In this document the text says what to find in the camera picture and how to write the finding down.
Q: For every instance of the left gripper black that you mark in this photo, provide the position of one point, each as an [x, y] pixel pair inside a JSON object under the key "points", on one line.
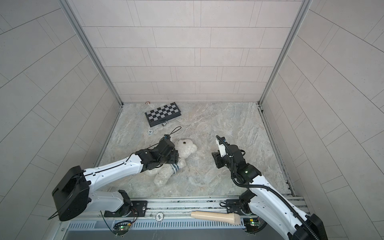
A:
{"points": [[174, 157]]}

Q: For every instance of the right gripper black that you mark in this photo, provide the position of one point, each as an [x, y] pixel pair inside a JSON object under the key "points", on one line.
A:
{"points": [[217, 158]]}

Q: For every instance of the blue white striped sweater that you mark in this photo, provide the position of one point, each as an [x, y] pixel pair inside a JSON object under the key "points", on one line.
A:
{"points": [[175, 168]]}

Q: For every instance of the white teddy bear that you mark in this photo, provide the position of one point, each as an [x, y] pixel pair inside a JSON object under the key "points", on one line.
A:
{"points": [[185, 148]]}

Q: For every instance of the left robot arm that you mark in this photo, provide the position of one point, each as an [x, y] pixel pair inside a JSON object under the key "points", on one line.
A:
{"points": [[78, 191]]}

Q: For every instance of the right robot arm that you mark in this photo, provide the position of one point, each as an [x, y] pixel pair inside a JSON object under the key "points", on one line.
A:
{"points": [[263, 200]]}

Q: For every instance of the black white chessboard box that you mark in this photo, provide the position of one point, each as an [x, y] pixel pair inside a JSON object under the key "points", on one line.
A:
{"points": [[162, 114]]}

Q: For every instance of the right circuit board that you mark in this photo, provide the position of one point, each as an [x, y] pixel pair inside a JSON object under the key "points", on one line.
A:
{"points": [[252, 225]]}

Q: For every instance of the circuit board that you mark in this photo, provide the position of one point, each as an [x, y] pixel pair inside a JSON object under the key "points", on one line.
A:
{"points": [[252, 225], [121, 228]]}

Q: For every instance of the left circuit board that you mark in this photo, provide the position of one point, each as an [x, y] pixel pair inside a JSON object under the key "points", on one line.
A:
{"points": [[121, 228]]}

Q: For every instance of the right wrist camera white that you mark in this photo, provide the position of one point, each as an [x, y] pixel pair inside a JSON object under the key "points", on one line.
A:
{"points": [[221, 146]]}

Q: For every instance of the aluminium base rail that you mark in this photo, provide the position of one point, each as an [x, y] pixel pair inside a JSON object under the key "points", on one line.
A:
{"points": [[173, 208]]}

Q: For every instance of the beige wooden handle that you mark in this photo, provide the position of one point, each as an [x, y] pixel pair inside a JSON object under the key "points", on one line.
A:
{"points": [[230, 218]]}

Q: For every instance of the poker chip on rail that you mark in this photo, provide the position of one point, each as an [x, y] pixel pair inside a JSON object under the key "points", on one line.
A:
{"points": [[159, 217]]}

